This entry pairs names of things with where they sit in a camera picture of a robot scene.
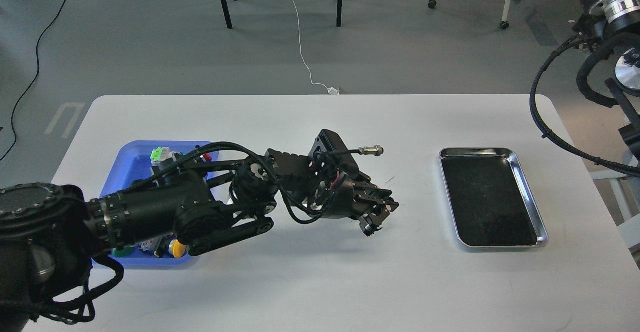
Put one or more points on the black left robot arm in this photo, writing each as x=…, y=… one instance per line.
x=56, y=245

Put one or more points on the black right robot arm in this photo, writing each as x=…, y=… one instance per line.
x=607, y=28

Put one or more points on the red push button switch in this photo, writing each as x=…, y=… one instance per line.
x=205, y=157

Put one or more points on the silver metal tray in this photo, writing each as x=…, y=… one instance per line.
x=491, y=202

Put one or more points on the blue plastic tray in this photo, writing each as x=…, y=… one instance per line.
x=133, y=163

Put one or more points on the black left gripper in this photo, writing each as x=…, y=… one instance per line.
x=334, y=187

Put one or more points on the yellow mushroom push button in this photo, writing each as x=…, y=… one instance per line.
x=160, y=247

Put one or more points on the green mushroom push button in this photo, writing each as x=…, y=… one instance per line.
x=124, y=252

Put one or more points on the green white push button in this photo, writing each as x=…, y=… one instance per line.
x=161, y=154

